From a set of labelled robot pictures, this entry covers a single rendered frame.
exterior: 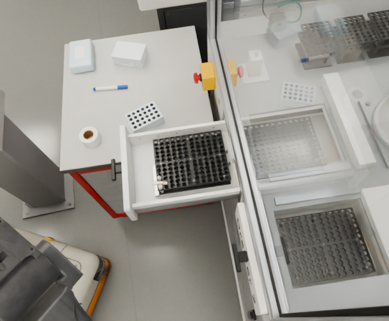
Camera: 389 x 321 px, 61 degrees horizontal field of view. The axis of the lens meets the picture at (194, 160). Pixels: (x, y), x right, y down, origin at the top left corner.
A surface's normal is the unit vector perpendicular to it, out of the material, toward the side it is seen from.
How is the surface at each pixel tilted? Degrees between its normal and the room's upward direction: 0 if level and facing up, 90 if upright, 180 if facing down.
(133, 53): 0
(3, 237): 34
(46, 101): 0
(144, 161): 0
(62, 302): 43
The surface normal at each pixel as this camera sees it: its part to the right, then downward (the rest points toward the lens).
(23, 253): 0.51, -0.34
